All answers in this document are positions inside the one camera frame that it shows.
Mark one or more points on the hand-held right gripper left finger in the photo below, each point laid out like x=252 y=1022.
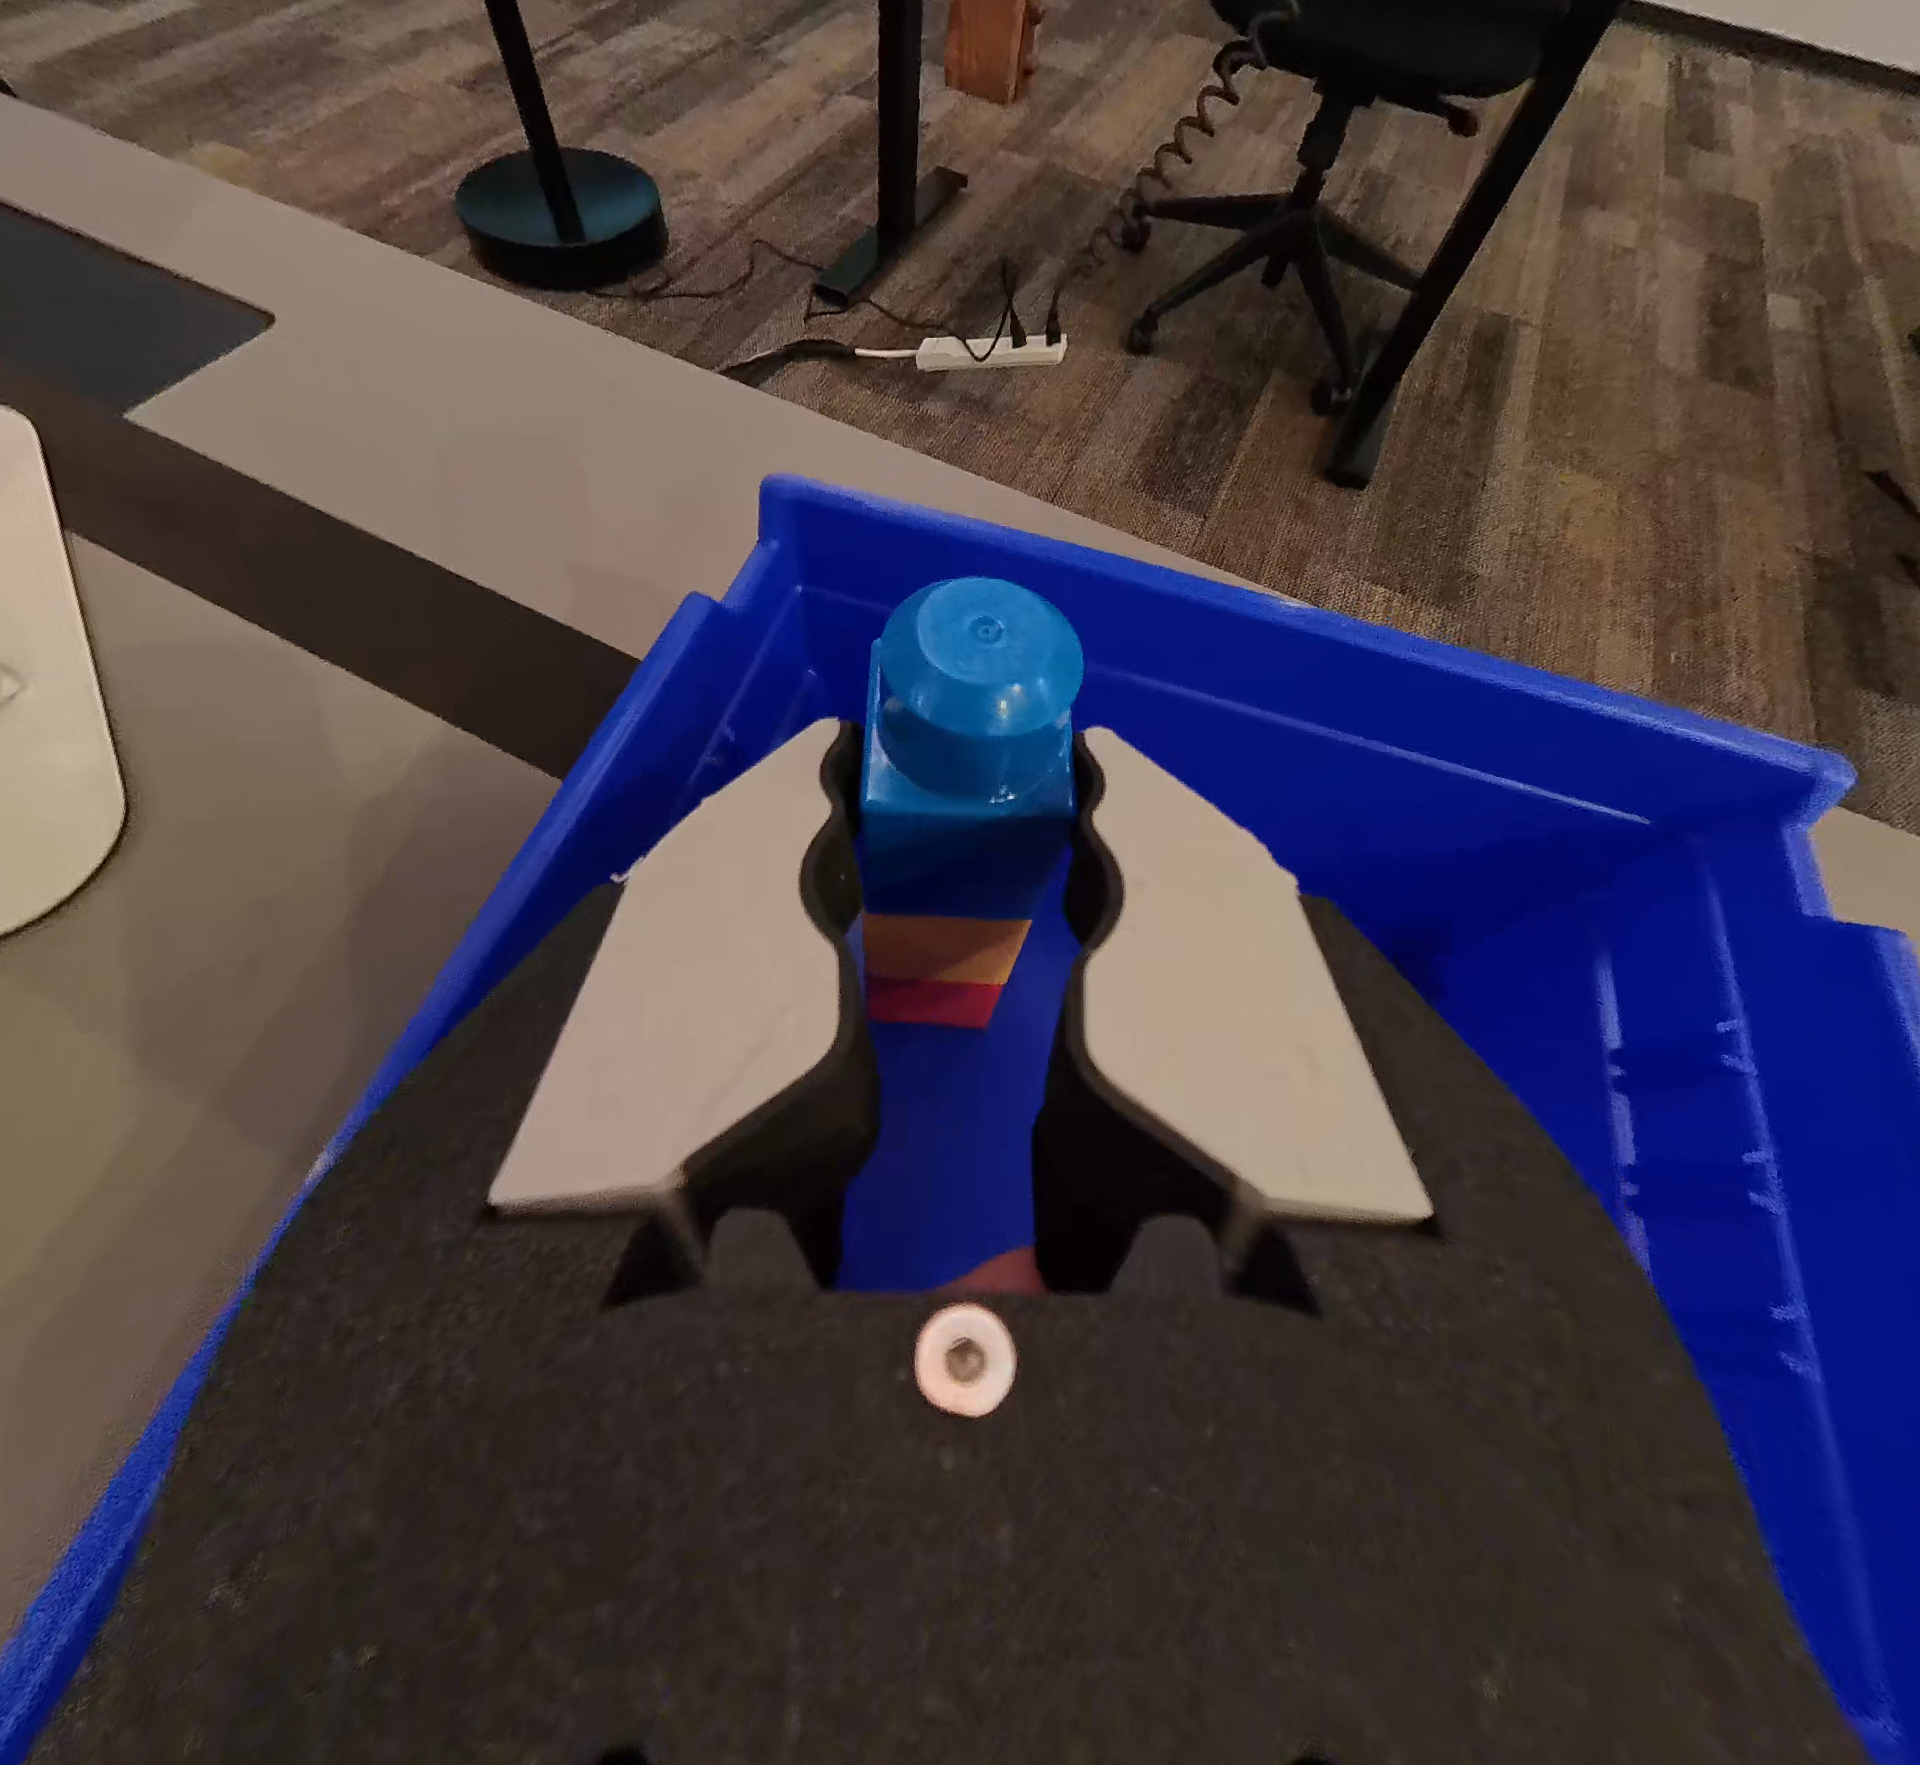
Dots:
x=690 y=1031

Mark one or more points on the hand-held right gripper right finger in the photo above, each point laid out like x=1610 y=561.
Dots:
x=1237 y=1031

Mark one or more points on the red building block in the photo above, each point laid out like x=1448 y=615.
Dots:
x=930 y=1005

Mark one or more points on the yellow building block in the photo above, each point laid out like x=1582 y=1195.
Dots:
x=944 y=953

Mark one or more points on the blue plastic bin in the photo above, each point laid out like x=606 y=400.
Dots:
x=1350 y=775

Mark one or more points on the grey desk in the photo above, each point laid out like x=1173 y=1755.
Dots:
x=375 y=520

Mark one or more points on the white power strip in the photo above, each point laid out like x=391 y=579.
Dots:
x=974 y=356

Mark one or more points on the white base board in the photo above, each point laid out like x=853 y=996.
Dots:
x=53 y=686

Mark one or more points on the black floor lamp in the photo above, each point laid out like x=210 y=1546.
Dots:
x=562 y=212

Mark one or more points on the black floor stand pole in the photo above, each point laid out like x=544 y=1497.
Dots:
x=899 y=25

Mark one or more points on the black slanted frame leg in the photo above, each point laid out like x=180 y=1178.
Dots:
x=1501 y=191

